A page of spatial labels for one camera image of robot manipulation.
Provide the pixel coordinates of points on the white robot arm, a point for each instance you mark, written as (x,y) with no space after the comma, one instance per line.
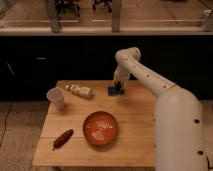
(178,122)

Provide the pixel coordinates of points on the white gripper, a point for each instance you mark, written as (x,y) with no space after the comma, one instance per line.
(120,78)

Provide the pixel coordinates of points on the orange ceramic bowl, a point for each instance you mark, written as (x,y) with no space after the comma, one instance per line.
(100,128)

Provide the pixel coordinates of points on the translucent plastic cup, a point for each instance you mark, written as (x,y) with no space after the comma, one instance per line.
(56,96)

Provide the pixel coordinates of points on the brown sausage toy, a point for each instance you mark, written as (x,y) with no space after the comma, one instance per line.
(62,139)

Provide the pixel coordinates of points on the wooden table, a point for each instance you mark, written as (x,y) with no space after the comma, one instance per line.
(134,143)

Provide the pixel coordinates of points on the blue eraser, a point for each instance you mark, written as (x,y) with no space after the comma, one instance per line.
(112,91)

